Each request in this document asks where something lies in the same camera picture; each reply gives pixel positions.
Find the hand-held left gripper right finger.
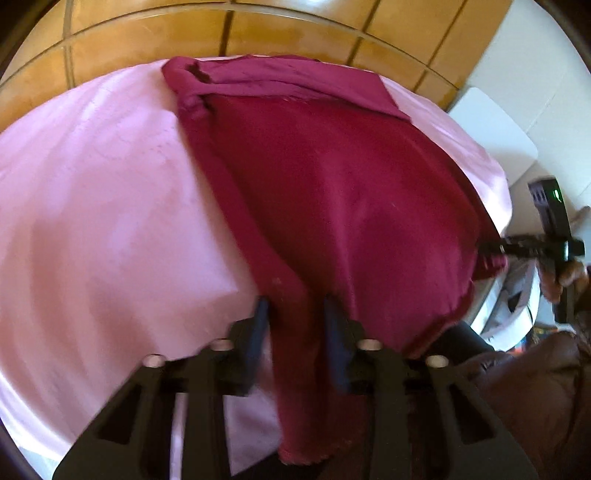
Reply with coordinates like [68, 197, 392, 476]
[322, 295, 539, 480]

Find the dark red knit sweater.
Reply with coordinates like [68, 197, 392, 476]
[161, 54, 509, 466]

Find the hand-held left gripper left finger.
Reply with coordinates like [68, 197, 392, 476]
[52, 295, 271, 480]

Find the wooden wardrobe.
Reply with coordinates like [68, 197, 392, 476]
[0, 0, 514, 112]

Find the person's right hand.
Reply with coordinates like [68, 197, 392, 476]
[538, 259, 591, 305]

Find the white plastic chair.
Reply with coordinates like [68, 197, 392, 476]
[447, 87, 539, 186]

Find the brown jacket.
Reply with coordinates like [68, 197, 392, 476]
[456, 330, 591, 480]

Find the pink bedspread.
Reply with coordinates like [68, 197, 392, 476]
[0, 58, 514, 480]

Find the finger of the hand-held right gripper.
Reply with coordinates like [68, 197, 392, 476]
[478, 233, 549, 260]

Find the grey white bag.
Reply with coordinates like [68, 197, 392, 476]
[475, 263, 542, 352]

